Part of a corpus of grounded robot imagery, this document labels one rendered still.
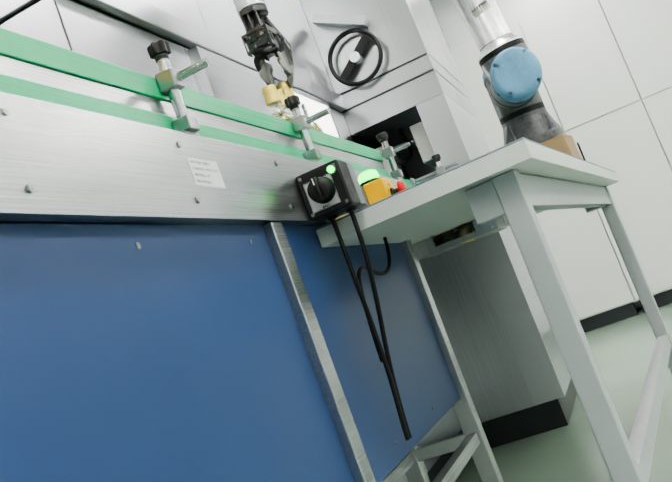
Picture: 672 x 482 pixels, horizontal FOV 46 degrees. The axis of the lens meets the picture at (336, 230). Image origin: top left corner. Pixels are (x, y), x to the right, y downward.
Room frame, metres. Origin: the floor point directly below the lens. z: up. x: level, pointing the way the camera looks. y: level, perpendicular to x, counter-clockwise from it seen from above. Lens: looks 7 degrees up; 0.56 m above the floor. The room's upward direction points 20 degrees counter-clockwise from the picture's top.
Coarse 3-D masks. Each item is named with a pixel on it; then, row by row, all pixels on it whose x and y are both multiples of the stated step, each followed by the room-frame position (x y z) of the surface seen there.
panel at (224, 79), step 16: (192, 48) 1.82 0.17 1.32; (224, 64) 1.94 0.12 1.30; (208, 80) 1.82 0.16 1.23; (224, 80) 1.90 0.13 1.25; (240, 80) 2.00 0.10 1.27; (256, 80) 2.11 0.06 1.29; (224, 96) 1.87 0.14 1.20; (240, 96) 1.97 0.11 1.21; (256, 96) 2.07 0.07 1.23; (304, 96) 2.46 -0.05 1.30; (336, 128) 2.66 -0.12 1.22
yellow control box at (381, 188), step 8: (368, 184) 1.57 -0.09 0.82; (376, 184) 1.57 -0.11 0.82; (384, 184) 1.57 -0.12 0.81; (392, 184) 1.62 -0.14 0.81; (368, 192) 1.57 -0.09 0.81; (376, 192) 1.57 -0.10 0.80; (384, 192) 1.57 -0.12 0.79; (392, 192) 1.58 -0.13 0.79; (368, 200) 1.58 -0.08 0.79; (376, 200) 1.57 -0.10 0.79; (360, 208) 1.58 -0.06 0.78
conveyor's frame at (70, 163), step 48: (0, 96) 0.69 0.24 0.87; (0, 144) 0.67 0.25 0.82; (48, 144) 0.73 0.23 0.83; (96, 144) 0.81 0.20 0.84; (144, 144) 0.90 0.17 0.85; (192, 144) 1.01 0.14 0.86; (0, 192) 0.65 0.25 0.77; (48, 192) 0.71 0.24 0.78; (96, 192) 0.78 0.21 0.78; (144, 192) 0.87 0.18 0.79; (192, 192) 0.97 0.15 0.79; (240, 192) 1.10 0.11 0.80; (288, 192) 1.27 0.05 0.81
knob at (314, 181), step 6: (312, 180) 1.27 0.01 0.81; (318, 180) 1.28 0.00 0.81; (324, 180) 1.28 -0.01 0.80; (330, 180) 1.29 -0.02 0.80; (312, 186) 1.27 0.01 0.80; (318, 186) 1.27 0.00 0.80; (324, 186) 1.28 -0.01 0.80; (330, 186) 1.28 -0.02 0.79; (312, 192) 1.28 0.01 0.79; (318, 192) 1.27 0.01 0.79; (324, 192) 1.28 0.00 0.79; (330, 192) 1.28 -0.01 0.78; (312, 198) 1.29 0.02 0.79; (318, 198) 1.27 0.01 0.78; (324, 198) 1.28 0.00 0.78; (330, 198) 1.29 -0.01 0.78
